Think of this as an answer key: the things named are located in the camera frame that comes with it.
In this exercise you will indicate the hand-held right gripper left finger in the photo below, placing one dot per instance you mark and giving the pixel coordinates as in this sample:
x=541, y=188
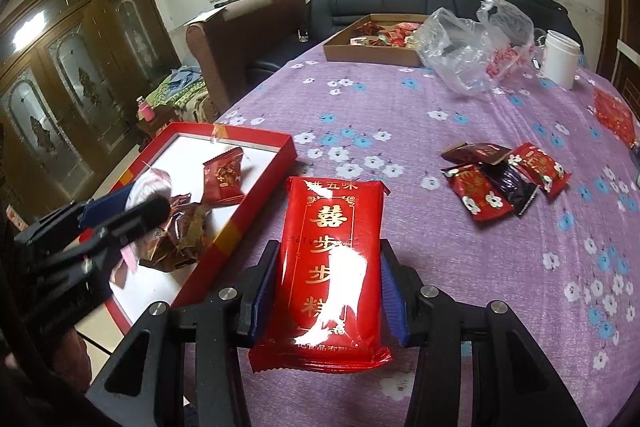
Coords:
x=260, y=302

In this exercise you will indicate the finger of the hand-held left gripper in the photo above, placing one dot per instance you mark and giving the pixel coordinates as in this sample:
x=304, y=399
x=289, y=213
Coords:
x=142, y=213
x=107, y=207

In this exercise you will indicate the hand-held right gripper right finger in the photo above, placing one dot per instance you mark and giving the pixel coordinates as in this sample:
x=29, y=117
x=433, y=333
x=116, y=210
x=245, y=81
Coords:
x=395, y=307

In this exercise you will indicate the white pink snack packet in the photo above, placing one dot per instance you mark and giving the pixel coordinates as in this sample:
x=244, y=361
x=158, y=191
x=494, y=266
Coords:
x=155, y=182

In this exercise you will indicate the red gift box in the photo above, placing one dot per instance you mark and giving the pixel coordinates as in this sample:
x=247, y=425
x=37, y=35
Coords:
x=190, y=147

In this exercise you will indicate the large red snack packet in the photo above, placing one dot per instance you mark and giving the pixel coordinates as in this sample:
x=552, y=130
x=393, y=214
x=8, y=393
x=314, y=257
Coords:
x=330, y=257

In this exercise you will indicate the person's left forearm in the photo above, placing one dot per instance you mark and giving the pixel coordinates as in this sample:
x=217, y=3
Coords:
x=75, y=357

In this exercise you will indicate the crumpled brown gold wrapper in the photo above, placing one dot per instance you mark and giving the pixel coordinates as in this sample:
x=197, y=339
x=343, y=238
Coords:
x=187, y=229

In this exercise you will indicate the small wooden side table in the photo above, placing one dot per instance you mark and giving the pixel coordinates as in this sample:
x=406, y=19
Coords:
x=152, y=127

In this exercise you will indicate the red candy packet gold print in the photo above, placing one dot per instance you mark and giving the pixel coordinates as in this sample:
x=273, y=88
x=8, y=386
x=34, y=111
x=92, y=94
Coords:
x=225, y=174

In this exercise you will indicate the pink bottle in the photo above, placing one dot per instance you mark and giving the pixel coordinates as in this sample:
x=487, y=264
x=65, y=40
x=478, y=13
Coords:
x=146, y=111

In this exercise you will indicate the pile of colourful cloths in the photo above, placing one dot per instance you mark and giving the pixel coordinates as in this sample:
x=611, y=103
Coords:
x=182, y=92

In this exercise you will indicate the wooden wardrobe with glass doors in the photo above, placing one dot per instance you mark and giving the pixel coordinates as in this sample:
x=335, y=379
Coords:
x=75, y=82

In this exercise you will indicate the red flower print snack packet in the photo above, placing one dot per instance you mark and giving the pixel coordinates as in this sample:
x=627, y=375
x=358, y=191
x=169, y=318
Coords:
x=542, y=167
x=477, y=192

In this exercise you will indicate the dark purple snack packet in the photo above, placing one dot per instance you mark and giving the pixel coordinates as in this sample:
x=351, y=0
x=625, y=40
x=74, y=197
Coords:
x=515, y=187

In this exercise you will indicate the dark red snack packet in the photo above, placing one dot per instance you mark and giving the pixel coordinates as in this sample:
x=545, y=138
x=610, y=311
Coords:
x=475, y=152

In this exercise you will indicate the purple floral tablecloth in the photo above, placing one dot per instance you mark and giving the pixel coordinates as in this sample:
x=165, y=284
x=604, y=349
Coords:
x=400, y=117

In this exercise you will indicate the brown armchair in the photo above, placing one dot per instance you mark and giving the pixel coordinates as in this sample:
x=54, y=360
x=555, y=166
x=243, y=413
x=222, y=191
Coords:
x=240, y=47

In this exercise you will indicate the cardboard tray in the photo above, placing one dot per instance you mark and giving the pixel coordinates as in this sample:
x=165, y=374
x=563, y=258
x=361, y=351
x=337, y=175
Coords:
x=365, y=54

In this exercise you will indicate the clear plastic bag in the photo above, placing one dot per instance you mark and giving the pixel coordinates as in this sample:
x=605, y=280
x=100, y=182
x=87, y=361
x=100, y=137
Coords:
x=450, y=52

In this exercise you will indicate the red white candy packet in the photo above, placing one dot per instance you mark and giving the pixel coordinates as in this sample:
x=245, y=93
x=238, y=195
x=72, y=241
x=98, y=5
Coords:
x=505, y=61

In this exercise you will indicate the pile of red snack packets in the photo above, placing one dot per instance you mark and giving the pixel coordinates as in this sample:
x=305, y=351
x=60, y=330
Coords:
x=390, y=34

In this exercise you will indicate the flat red patterned packet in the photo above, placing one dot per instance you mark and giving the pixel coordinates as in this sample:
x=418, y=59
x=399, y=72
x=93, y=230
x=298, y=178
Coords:
x=615, y=117

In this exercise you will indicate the white plastic jar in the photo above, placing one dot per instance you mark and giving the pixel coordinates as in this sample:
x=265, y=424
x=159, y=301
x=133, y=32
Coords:
x=560, y=62

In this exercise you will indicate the black leather sofa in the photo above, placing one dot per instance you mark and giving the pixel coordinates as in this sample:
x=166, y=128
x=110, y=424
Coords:
x=350, y=2

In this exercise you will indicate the wooden door frame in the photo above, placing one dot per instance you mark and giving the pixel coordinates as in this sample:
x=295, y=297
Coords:
x=622, y=17

